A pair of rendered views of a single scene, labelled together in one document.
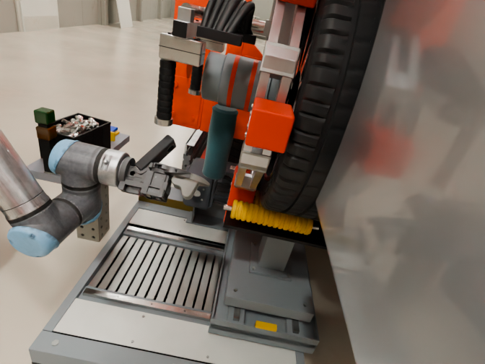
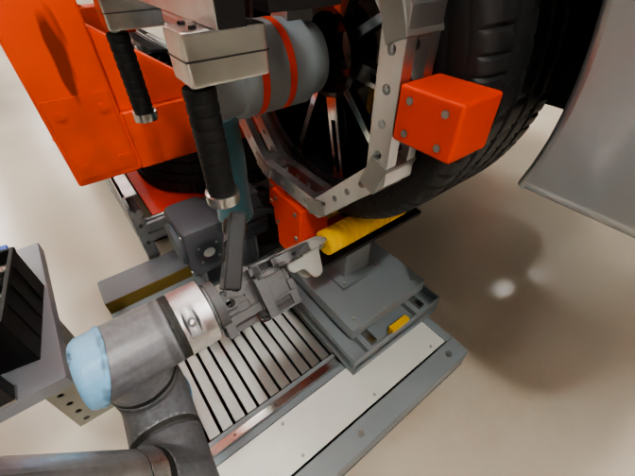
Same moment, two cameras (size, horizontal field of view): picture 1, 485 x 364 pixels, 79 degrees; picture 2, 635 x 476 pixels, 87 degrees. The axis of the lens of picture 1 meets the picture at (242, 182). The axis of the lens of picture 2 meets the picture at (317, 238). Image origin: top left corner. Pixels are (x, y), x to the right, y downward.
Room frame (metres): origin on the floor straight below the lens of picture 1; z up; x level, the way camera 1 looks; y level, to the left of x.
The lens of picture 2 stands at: (0.30, 0.34, 1.01)
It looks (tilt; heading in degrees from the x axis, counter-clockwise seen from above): 42 degrees down; 325
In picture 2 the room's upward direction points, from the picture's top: straight up
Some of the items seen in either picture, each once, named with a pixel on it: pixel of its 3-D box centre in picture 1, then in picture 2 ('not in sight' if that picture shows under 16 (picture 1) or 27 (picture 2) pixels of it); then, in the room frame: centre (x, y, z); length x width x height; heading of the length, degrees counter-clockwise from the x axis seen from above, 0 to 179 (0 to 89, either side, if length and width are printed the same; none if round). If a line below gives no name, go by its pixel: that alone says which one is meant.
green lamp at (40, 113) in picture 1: (45, 115); not in sight; (0.78, 0.62, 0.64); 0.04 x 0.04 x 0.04; 2
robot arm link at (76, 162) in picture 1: (81, 162); (130, 351); (0.61, 0.40, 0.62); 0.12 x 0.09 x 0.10; 92
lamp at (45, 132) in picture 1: (46, 131); not in sight; (0.78, 0.62, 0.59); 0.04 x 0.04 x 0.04; 2
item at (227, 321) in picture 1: (264, 278); (344, 282); (0.86, -0.18, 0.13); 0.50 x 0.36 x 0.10; 2
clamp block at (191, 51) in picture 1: (182, 48); (218, 49); (0.68, 0.19, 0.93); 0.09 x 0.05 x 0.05; 92
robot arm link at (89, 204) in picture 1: (80, 199); (155, 397); (0.61, 0.41, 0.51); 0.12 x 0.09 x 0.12; 177
